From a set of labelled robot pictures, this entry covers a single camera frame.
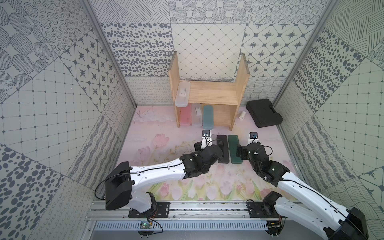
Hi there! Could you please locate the black pencil case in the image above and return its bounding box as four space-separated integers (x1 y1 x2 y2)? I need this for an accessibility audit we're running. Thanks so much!
217 135 230 164

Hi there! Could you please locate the dark green pencil case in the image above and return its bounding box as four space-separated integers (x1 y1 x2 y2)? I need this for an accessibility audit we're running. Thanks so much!
228 135 243 164

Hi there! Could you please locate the teal pencil case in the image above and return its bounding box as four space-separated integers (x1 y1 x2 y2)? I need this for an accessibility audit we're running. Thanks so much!
203 105 214 130

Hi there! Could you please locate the clear rounded pencil case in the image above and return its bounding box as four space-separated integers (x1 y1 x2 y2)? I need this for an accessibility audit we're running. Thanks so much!
175 81 191 108

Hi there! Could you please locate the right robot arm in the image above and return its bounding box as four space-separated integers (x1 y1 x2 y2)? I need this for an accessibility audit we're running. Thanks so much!
236 142 369 240

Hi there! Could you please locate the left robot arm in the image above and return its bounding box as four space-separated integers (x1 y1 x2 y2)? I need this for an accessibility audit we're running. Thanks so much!
104 145 223 218

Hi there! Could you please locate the small clear pencil case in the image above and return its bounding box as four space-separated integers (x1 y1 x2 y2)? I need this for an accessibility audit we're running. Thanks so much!
191 103 203 127

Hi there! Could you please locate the pink pencil case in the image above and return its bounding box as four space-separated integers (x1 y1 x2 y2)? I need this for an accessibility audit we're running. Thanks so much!
180 104 192 127

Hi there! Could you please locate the wooden shelf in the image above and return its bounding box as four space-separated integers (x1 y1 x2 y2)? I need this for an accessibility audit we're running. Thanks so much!
168 51 250 131

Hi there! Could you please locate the white pipe fitting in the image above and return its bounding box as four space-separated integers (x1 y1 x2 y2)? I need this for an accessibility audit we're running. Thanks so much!
239 111 247 121

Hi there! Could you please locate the black tool case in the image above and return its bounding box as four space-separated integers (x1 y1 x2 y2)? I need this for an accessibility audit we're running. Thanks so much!
246 99 283 128

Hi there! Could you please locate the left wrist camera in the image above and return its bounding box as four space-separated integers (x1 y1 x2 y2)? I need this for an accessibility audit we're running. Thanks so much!
202 130 211 149

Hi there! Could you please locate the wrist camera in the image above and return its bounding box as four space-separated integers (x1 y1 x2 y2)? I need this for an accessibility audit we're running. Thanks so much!
248 132 259 144
202 130 211 149

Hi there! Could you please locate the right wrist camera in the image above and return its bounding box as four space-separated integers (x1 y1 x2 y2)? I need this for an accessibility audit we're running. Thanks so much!
248 132 259 144

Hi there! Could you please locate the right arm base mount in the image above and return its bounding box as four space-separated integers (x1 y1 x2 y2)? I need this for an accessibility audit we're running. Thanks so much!
246 200 282 219

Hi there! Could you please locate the aluminium rail frame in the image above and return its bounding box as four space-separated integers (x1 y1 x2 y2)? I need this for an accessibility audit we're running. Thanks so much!
85 199 334 232

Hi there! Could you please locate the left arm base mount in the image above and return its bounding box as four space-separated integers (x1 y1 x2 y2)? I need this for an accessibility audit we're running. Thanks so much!
129 202 171 219

